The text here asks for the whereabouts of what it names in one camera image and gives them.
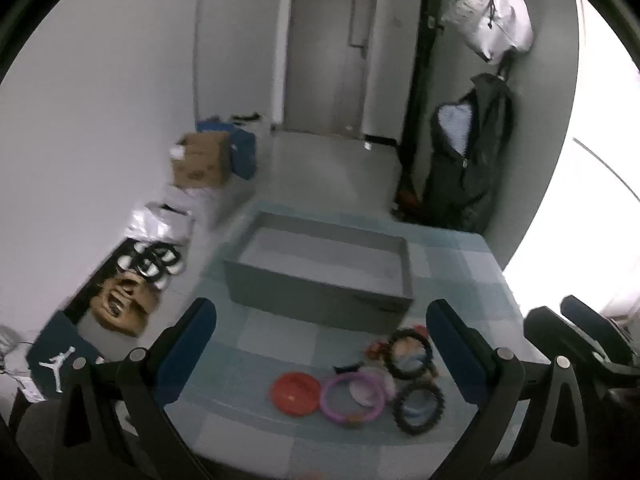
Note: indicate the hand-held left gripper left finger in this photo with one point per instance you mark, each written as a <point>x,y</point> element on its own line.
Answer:
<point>192,345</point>

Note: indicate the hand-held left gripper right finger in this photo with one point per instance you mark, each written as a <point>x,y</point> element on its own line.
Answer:
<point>452,350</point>

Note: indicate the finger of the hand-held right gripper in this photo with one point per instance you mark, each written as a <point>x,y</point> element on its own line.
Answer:
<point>560,332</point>
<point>595,322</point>

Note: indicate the small red trinket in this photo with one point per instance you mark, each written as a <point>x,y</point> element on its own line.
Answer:
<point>376,350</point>

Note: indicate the pale round disc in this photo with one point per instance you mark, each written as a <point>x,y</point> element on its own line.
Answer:
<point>365,390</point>

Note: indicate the small black clip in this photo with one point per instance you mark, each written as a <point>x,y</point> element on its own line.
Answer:
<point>347,368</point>

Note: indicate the red round disc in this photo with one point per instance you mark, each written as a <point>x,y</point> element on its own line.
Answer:
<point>295,394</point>

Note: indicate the grey cardboard box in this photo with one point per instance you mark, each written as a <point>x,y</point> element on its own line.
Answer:
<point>310,295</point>

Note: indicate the blue checked tablecloth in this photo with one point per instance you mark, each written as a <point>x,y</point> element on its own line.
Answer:
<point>280,340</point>

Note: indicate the clear plastic bags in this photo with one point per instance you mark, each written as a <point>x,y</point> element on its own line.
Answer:
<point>157,225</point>

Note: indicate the blue shoe box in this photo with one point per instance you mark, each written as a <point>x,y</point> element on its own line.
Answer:
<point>55,350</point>

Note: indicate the white label tag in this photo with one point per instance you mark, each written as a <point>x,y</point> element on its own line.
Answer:
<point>30,387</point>

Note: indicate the dark hanging jacket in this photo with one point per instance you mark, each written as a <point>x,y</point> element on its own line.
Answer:
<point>480,180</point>

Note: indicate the brown cardboard box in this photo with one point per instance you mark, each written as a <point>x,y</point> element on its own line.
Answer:
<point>200,160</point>

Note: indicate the blue flat box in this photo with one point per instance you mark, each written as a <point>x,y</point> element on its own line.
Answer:
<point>212,126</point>

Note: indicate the striped shirt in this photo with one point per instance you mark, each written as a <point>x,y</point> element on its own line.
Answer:
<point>454,125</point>

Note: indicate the black door panel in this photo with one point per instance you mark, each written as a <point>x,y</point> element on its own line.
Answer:
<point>422,100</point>

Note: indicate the grey door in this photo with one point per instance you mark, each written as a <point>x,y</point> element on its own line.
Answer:
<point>325,60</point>

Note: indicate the white hanging bag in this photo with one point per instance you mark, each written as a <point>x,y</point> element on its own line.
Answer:
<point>500,15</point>

